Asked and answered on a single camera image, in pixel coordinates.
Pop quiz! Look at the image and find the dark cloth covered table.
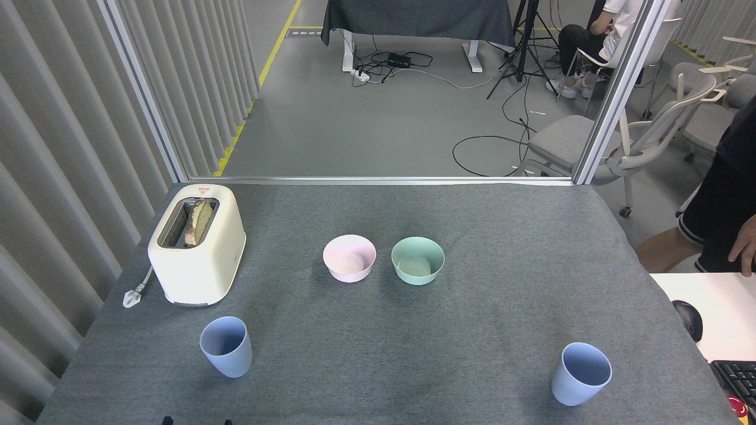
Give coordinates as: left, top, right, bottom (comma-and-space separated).
320, 0, 516, 74

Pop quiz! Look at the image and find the bread slice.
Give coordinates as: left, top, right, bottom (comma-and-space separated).
183, 200, 214, 247

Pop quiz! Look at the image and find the grey office chair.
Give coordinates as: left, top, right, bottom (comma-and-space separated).
513, 73, 727, 218
667, 35, 756, 163

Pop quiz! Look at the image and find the black computer mouse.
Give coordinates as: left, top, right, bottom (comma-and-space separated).
672, 300, 704, 344

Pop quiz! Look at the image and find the black keyboard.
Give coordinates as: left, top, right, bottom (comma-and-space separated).
709, 359, 756, 409

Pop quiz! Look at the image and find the white toaster cord with plug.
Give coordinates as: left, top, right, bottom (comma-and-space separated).
122, 266, 154, 309

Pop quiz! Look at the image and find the grey felt table cover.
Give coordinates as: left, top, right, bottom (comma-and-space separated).
35, 183, 742, 425

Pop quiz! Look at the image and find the red round button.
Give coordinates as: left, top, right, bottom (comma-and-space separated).
726, 395, 751, 421

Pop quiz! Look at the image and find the cream white toaster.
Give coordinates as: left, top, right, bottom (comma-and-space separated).
147, 184, 247, 307

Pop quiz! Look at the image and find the white cable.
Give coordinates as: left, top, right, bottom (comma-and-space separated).
408, 67, 504, 90

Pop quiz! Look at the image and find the white desk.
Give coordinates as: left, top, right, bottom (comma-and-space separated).
649, 272, 756, 364

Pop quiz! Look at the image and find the white chair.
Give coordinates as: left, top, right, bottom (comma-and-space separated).
555, 17, 681, 120

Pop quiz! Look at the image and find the standing person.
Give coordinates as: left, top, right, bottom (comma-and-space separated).
636, 94, 756, 278

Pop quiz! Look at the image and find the blue plastic cup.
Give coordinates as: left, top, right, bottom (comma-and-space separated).
199, 316, 253, 378
551, 342, 612, 407

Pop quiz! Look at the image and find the seated person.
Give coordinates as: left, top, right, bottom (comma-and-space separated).
545, 0, 650, 99

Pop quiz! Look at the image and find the pink bowl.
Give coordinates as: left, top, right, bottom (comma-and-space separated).
322, 234, 377, 283

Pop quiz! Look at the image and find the black tripod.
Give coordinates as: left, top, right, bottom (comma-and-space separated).
486, 0, 561, 100

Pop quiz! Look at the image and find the green bowl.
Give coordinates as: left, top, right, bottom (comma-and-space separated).
390, 237, 445, 286

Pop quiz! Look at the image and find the person's hand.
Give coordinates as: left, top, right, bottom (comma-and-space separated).
728, 215, 756, 277

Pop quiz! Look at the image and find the black cable loop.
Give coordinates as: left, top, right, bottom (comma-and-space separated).
452, 59, 539, 178

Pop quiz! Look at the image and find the silver post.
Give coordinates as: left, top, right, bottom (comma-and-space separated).
96, 0, 191, 183
572, 0, 675, 186

